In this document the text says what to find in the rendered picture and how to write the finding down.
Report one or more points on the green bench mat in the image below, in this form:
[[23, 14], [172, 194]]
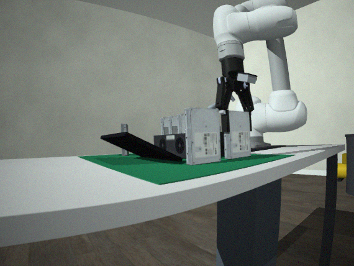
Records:
[[162, 172]]

